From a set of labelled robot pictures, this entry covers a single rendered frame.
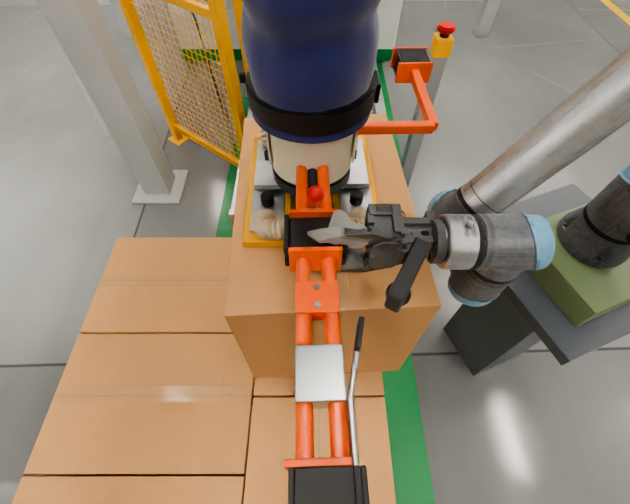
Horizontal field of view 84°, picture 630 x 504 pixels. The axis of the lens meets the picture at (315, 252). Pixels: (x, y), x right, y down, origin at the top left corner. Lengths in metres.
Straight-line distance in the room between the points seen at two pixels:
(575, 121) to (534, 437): 1.46
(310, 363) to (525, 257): 0.36
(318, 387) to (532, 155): 0.50
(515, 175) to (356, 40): 0.35
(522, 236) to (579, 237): 0.60
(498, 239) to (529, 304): 0.61
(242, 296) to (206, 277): 0.69
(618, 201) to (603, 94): 0.48
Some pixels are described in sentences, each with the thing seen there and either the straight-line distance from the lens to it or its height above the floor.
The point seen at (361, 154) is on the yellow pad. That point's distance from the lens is 0.89.
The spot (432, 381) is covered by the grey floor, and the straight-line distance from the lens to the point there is 1.79.
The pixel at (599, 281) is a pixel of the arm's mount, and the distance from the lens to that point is 1.21.
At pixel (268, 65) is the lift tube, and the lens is 0.58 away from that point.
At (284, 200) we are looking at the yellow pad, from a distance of 0.77.
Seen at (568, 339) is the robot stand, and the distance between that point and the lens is 1.18.
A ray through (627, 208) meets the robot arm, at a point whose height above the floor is 1.03.
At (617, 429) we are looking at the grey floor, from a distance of 2.11.
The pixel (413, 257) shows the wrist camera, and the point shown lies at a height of 1.22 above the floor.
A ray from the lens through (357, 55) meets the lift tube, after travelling 0.57.
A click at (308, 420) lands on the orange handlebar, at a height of 1.21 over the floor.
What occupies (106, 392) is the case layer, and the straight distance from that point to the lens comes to 1.30.
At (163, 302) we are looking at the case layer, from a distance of 1.35.
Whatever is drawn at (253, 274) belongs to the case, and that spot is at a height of 1.07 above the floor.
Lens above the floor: 1.66
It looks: 56 degrees down
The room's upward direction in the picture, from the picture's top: straight up
